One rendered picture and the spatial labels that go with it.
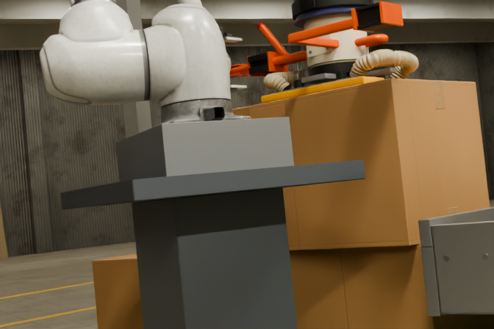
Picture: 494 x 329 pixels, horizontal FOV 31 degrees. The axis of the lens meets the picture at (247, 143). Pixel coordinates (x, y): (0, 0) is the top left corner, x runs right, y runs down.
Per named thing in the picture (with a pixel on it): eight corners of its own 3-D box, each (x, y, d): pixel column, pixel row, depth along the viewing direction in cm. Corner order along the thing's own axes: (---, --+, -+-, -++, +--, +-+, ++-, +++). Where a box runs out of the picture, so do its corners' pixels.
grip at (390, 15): (403, 26, 208) (401, 4, 208) (384, 22, 201) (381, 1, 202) (373, 33, 213) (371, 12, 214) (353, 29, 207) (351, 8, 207)
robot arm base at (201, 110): (178, 124, 179) (175, 97, 180) (146, 138, 200) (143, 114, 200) (261, 119, 187) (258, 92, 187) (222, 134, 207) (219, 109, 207)
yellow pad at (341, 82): (385, 84, 231) (384, 65, 232) (364, 83, 224) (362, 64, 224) (283, 103, 254) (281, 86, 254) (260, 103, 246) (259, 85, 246)
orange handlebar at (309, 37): (428, 37, 232) (427, 23, 232) (363, 27, 209) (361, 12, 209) (178, 92, 292) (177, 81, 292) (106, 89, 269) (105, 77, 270)
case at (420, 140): (492, 230, 240) (475, 81, 242) (409, 246, 211) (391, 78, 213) (319, 239, 281) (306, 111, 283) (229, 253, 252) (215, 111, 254)
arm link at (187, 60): (239, 95, 189) (227, -6, 191) (153, 103, 185) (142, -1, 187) (226, 107, 205) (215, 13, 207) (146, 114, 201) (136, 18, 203)
